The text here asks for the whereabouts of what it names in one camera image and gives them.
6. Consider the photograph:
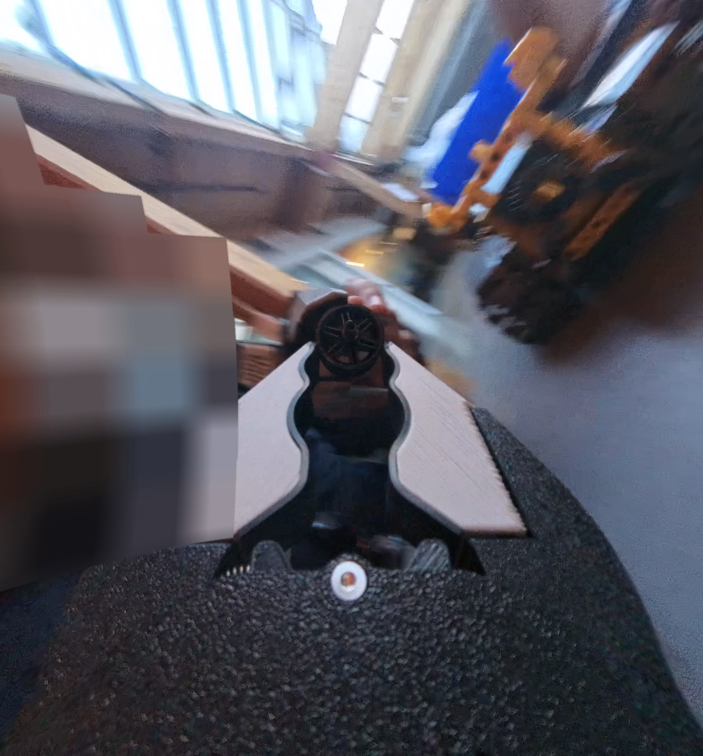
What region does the pale wooden roof beam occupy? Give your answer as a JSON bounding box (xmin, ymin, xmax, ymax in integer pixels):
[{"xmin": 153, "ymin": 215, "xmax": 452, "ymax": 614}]
[{"xmin": 307, "ymin": 0, "xmax": 388, "ymax": 148}]

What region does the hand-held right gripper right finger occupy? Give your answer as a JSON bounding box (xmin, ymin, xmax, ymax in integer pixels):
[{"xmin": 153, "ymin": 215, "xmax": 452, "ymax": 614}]
[{"xmin": 386, "ymin": 343, "xmax": 528, "ymax": 538}]

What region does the large skylight window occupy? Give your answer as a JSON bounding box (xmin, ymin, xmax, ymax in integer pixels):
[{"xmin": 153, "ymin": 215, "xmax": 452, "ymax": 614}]
[{"xmin": 0, "ymin": 0, "xmax": 423, "ymax": 160}]

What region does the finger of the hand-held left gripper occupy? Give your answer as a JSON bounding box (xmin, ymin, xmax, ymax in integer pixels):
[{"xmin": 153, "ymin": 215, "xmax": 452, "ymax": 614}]
[{"xmin": 310, "ymin": 379, "xmax": 388, "ymax": 417}]

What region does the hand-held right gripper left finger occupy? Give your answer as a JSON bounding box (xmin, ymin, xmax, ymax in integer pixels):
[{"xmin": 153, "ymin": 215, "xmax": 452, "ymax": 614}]
[{"xmin": 236, "ymin": 343, "xmax": 317, "ymax": 541}]

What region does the brown wooden ceiling beam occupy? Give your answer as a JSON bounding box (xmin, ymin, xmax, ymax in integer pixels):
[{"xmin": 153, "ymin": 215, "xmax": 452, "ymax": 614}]
[{"xmin": 23, "ymin": 124, "xmax": 313, "ymax": 332}]

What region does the black toy wheel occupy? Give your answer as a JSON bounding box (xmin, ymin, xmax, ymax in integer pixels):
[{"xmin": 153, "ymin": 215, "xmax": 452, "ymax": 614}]
[{"xmin": 317, "ymin": 305, "xmax": 383, "ymax": 372}]

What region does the yellow grey toy robot model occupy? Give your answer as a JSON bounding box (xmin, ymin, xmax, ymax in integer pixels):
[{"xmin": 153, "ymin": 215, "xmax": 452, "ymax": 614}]
[{"xmin": 425, "ymin": 26, "xmax": 650, "ymax": 346}]

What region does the person's left hand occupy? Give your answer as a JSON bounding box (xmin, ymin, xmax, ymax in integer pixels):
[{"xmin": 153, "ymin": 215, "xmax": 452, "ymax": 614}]
[{"xmin": 345, "ymin": 279, "xmax": 389, "ymax": 314}]

